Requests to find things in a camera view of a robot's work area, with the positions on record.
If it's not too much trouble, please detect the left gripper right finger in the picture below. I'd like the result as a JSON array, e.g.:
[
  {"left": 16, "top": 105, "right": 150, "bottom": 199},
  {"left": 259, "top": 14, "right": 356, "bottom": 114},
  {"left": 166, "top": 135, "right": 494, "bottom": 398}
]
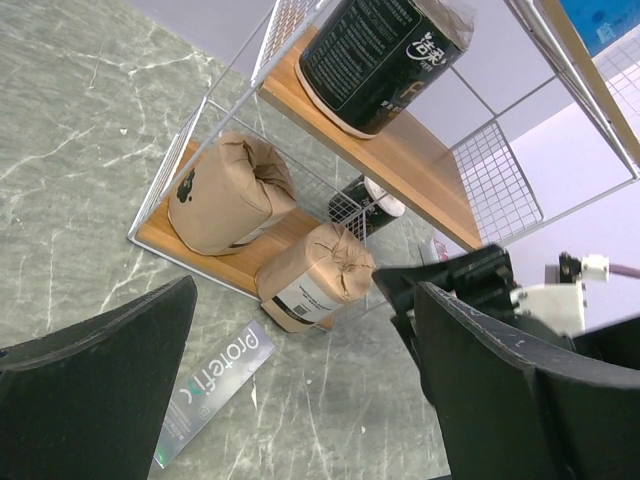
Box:
[{"left": 415, "top": 283, "right": 639, "bottom": 479}]

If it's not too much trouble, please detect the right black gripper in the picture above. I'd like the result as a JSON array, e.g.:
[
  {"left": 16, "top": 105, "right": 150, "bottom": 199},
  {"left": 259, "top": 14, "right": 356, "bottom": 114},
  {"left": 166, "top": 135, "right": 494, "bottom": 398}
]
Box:
[{"left": 372, "top": 244, "right": 515, "bottom": 320}]

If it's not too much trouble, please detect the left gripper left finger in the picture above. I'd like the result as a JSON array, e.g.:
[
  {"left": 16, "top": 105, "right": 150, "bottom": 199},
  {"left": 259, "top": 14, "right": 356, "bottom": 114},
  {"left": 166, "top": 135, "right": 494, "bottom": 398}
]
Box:
[{"left": 1, "top": 276, "right": 198, "bottom": 479}]

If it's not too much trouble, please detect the brown paper roll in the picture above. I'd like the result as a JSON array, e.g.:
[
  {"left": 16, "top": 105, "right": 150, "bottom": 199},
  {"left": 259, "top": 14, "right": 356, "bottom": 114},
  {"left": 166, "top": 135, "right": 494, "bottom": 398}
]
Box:
[
  {"left": 168, "top": 132, "right": 297, "bottom": 256},
  {"left": 255, "top": 222, "right": 376, "bottom": 333}
]

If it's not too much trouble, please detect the brown paper roll front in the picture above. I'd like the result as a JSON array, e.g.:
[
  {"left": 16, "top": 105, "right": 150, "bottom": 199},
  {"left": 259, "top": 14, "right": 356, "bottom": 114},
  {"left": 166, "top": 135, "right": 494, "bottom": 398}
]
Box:
[{"left": 168, "top": 132, "right": 297, "bottom": 256}]

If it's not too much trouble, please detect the black paper towel roll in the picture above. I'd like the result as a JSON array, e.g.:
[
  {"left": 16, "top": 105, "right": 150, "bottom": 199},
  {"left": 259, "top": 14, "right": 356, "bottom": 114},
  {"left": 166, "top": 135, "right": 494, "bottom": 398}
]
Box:
[
  {"left": 328, "top": 175, "right": 406, "bottom": 241},
  {"left": 295, "top": 0, "right": 475, "bottom": 139}
]

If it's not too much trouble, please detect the blue paper towel roll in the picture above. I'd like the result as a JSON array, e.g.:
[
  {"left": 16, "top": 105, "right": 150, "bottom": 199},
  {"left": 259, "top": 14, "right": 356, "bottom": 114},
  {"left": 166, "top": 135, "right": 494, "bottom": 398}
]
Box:
[{"left": 560, "top": 0, "right": 639, "bottom": 57}]

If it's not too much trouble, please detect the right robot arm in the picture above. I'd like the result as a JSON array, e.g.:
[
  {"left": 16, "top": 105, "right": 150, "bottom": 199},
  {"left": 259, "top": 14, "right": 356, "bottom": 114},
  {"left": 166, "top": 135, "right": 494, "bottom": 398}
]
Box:
[{"left": 372, "top": 244, "right": 639, "bottom": 370}]

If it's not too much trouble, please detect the red toothpaste box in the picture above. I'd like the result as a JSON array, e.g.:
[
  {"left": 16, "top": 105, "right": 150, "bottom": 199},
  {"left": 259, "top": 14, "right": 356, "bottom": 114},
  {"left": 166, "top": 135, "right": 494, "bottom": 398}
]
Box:
[{"left": 418, "top": 239, "right": 449, "bottom": 265}]

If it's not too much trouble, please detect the silver toothpaste box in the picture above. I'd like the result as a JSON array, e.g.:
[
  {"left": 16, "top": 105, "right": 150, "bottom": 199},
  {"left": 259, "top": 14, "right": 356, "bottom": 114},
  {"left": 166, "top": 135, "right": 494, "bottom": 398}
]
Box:
[{"left": 154, "top": 320, "right": 275, "bottom": 469}]

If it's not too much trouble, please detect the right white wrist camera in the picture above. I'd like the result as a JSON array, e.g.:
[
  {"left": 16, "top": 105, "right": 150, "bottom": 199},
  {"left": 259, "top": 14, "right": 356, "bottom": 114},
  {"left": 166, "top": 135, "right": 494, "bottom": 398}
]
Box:
[{"left": 510, "top": 252, "right": 610, "bottom": 336}]

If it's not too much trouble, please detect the white wire wooden shelf rack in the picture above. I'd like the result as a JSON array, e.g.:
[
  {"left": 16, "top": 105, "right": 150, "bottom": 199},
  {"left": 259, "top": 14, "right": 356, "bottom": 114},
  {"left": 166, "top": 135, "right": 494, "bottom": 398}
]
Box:
[{"left": 127, "top": 0, "right": 640, "bottom": 332}]

